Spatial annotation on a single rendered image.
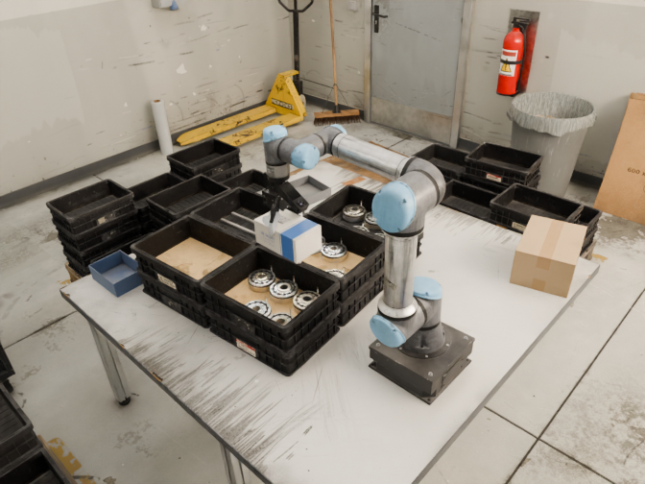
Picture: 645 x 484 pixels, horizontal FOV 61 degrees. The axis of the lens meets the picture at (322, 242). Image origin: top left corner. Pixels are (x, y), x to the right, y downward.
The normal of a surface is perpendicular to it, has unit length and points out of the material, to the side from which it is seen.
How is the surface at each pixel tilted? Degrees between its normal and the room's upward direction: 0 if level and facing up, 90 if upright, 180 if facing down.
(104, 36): 90
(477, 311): 0
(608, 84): 90
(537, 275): 90
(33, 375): 0
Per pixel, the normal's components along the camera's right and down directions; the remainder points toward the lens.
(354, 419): -0.04, -0.83
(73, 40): 0.73, 0.36
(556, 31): -0.69, 0.42
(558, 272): -0.48, 0.50
